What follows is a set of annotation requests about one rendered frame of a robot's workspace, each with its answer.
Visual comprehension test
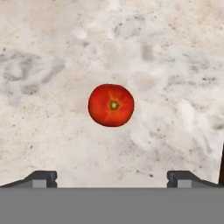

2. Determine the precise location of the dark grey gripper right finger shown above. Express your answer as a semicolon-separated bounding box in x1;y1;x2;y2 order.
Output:
166;170;224;189

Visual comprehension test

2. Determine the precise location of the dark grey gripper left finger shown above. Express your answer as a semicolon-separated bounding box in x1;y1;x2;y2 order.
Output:
0;170;59;189

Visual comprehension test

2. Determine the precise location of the red tomato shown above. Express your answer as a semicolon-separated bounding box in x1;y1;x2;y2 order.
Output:
87;83;136;128

